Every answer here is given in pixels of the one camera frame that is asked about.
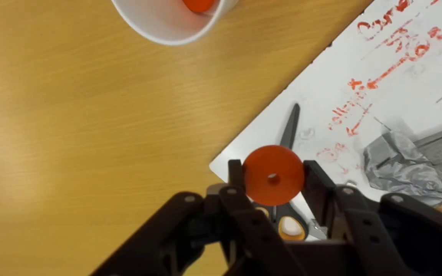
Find white paper cup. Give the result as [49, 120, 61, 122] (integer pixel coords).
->
[111, 0, 241, 48]

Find white paper sheet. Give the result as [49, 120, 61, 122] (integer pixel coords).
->
[209, 0, 442, 206]

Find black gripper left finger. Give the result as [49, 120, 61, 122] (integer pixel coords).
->
[92, 158, 304, 276]

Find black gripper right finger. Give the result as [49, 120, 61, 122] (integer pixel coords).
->
[302, 160, 442, 276]

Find crumpled grey tape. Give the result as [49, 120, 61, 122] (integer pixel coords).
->
[361, 120, 442, 207]

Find orange ring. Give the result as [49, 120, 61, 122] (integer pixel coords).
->
[180, 0, 221, 16]
[241, 145, 306, 209]

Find scissors with orange handles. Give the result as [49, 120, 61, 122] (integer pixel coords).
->
[269, 102, 330, 244]

